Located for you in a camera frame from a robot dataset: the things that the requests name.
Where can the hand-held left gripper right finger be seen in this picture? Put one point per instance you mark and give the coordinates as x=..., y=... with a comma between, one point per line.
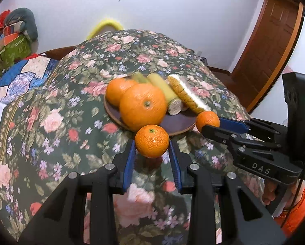
x=175, y=166

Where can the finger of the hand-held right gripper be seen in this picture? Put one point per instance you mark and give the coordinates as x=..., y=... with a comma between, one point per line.
x=233, y=125
x=215, y=134

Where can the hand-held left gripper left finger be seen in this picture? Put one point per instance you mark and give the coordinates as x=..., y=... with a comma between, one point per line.
x=129, y=161

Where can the small mandarin orange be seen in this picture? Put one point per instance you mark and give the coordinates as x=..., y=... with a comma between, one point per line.
x=206, y=120
x=152, y=140

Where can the purple plate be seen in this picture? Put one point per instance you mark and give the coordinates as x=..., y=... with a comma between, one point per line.
x=178, y=126

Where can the green-yellow corn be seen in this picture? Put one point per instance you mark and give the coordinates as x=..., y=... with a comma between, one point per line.
x=162, y=91

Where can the person's right hand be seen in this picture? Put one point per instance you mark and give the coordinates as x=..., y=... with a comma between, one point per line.
x=268, y=193

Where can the floral cloth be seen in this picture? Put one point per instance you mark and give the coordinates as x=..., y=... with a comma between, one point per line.
x=65, y=107

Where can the brown wooden door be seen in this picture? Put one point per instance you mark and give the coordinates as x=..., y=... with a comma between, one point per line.
x=267, y=43

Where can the blue patchwork quilt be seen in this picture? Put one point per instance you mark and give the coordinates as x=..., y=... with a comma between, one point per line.
x=27, y=71

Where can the green bag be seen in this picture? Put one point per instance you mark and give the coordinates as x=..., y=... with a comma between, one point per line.
x=12, y=52

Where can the orange box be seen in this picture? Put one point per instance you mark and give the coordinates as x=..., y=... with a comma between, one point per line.
x=10, y=38

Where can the red plastic bag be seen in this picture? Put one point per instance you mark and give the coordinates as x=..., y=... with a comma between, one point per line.
x=3, y=17

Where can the white wall socket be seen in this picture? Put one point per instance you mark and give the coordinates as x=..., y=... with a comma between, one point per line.
x=199, y=53

